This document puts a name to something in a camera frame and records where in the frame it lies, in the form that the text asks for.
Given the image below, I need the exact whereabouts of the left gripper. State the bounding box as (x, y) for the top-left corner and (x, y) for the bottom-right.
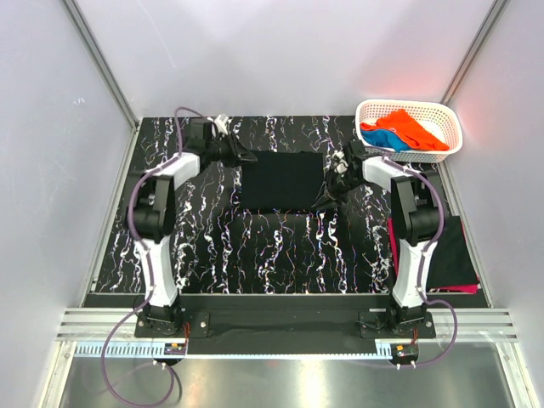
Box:
(206, 131), (258, 168)

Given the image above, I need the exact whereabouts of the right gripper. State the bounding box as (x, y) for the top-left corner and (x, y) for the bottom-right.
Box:
(312, 168), (364, 211)

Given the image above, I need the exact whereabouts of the black polo shirt blue logo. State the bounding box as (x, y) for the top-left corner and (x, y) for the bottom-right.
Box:
(240, 150), (324, 213)

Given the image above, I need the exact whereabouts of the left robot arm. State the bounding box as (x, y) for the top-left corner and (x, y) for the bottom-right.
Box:
(125, 114), (257, 337)

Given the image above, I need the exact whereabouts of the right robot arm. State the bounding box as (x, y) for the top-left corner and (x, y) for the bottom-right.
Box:
(314, 140), (446, 337)

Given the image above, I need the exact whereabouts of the blue t shirt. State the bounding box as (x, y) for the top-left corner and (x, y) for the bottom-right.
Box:
(361, 129), (411, 152)

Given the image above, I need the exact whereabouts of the orange t shirt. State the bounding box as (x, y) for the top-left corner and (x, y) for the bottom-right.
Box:
(360, 109), (449, 151)

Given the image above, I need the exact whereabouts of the white plastic laundry basket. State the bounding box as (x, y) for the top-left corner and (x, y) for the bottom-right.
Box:
(355, 99), (463, 163)

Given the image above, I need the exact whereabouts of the folded black t shirt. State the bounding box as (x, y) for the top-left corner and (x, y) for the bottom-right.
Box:
(427, 216), (479, 294)

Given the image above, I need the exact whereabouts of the folded magenta t shirt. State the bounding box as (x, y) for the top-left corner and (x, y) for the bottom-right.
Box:
(387, 218), (479, 295)

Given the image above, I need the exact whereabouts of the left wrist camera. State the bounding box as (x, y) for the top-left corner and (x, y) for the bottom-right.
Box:
(185, 114), (230, 145)

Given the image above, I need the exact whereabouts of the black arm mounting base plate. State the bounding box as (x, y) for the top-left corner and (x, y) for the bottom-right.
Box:
(135, 295), (411, 358)

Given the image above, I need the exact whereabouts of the left aluminium frame post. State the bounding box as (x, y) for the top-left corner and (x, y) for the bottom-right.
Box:
(60, 0), (139, 130)

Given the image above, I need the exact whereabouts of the aluminium frame post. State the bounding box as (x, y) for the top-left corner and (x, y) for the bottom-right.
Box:
(60, 0), (139, 130)
(439, 0), (511, 105)

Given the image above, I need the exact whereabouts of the aluminium front rail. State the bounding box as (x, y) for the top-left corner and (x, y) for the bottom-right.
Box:
(59, 308), (518, 343)

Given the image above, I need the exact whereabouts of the right aluminium frame post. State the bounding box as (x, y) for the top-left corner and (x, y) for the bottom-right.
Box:
(439, 0), (511, 105)

